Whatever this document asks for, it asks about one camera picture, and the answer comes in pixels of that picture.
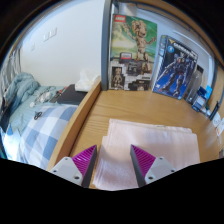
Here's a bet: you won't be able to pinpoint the grey metal bed rail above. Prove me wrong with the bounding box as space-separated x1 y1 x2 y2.
0 49 23 101

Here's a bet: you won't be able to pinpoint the green toy figure box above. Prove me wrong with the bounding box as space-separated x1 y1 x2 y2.
108 13 158 92

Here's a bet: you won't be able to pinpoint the pale pink towel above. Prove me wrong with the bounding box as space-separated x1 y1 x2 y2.
92 118 201 192

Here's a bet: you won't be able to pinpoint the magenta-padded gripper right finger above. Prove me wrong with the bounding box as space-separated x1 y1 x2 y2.
129 144 177 188

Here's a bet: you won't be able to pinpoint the teal crumpled blanket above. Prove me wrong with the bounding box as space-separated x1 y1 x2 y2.
3 72 41 116

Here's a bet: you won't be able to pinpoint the dark flat laptop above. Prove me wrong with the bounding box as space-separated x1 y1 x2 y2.
49 83 88 106

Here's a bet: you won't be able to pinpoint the blue robot model box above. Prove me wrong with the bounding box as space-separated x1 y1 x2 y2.
151 34 199 101

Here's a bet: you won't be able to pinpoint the small dark blue box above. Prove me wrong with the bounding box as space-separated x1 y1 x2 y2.
191 86 208 113

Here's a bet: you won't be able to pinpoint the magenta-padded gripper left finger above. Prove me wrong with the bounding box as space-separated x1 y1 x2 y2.
49 144 98 189

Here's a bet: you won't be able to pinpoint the white cup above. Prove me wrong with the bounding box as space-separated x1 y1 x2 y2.
213 111 223 128

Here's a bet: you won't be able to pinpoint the white wall switch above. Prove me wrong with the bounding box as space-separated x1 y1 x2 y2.
43 27 58 42

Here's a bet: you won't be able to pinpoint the dark transparent water bottle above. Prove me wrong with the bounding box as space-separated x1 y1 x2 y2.
185 64 204 105

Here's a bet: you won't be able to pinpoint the black scissors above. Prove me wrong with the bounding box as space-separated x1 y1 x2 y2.
33 110 44 121

